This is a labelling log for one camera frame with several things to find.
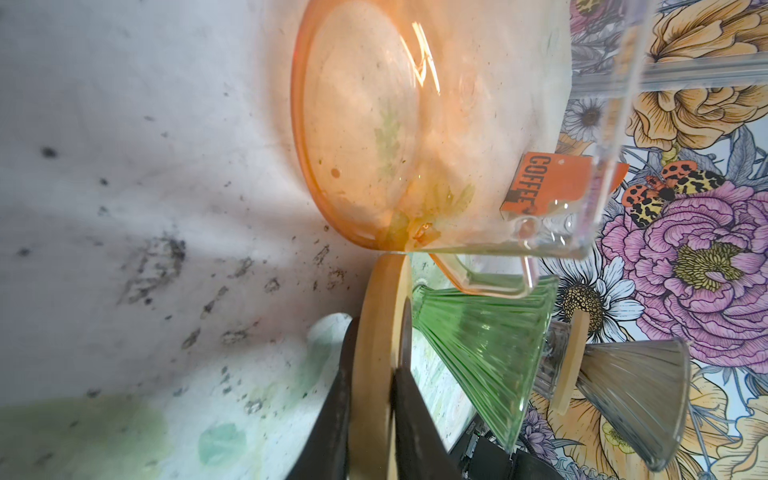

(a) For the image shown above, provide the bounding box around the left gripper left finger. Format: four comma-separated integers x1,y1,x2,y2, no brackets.
287,318,359,480

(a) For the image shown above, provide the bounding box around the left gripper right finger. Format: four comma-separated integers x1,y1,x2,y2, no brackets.
392,299,461,480

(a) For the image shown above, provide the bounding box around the wooden ring holder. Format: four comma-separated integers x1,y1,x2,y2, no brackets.
550,310,590,415
347,254,412,479

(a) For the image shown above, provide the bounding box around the wooden ring holder front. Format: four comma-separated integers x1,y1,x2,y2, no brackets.
550,310,590,415

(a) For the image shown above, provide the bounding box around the clear grey glass dripper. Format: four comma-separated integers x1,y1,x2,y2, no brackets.
577,338,691,472

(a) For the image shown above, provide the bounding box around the orange coffee filter pack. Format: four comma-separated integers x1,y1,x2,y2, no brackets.
499,152,605,220

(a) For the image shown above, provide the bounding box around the orange glass carafe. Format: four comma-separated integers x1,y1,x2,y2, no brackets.
290,1,657,298

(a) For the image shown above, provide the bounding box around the clear grey glass carafe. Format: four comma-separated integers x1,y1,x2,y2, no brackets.
533,321,571,399

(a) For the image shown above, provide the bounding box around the green glass dripper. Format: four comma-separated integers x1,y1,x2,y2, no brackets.
412,276,559,450

